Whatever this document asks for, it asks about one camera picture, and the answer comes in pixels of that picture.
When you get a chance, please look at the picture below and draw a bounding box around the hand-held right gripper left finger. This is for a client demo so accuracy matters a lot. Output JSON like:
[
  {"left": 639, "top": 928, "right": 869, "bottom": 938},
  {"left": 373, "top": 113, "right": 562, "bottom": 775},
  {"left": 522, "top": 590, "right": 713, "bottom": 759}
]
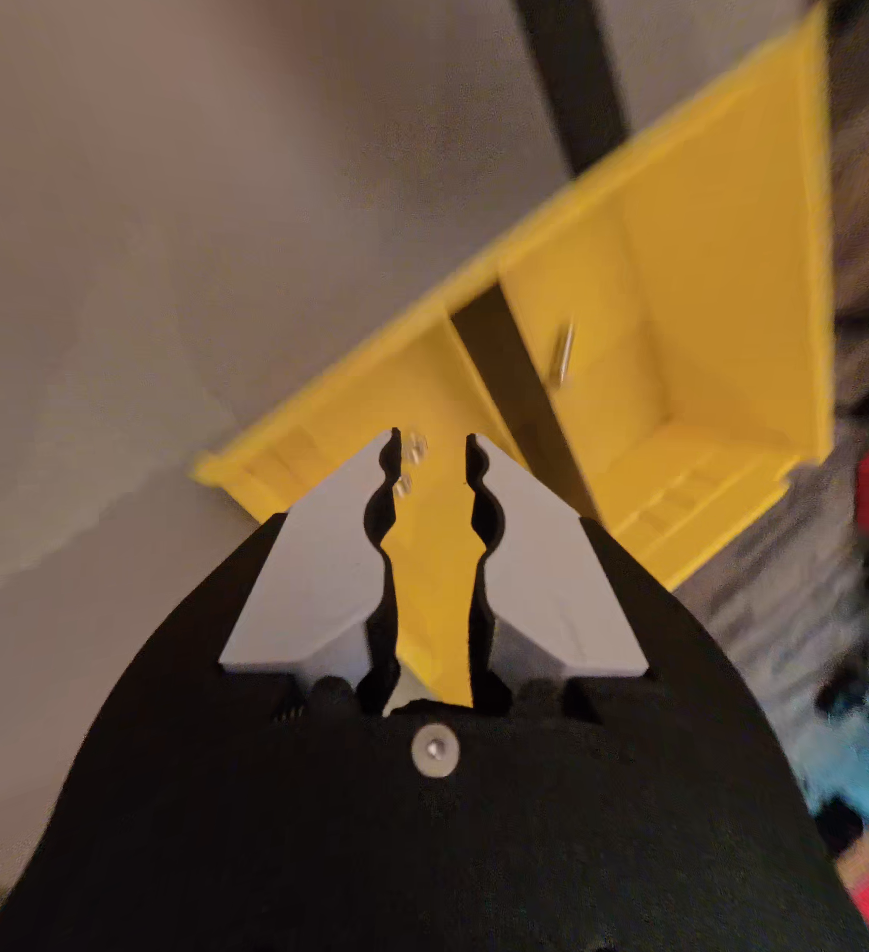
[{"left": 217, "top": 426, "right": 403, "bottom": 716}]

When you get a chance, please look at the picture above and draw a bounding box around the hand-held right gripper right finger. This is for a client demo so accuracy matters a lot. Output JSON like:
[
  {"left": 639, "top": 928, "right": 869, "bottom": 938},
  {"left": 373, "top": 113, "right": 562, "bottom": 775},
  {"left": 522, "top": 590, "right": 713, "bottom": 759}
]
[{"left": 465, "top": 433, "right": 649, "bottom": 711}]

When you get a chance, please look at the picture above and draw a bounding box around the silver bolt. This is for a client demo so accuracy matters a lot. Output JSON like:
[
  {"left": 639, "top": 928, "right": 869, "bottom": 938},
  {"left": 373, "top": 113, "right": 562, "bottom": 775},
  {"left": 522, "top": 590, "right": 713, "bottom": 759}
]
[{"left": 549, "top": 320, "right": 578, "bottom": 391}]

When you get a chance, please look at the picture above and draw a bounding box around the yellow plastic bin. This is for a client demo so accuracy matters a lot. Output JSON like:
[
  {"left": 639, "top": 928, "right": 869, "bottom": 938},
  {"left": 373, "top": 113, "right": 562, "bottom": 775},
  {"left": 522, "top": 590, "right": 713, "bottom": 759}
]
[{"left": 192, "top": 0, "right": 838, "bottom": 711}]

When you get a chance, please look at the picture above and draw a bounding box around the black bin divider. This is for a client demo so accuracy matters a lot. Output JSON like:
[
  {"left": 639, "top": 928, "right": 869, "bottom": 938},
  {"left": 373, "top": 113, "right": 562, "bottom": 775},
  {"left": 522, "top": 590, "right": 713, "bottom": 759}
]
[{"left": 449, "top": 285, "right": 600, "bottom": 522}]

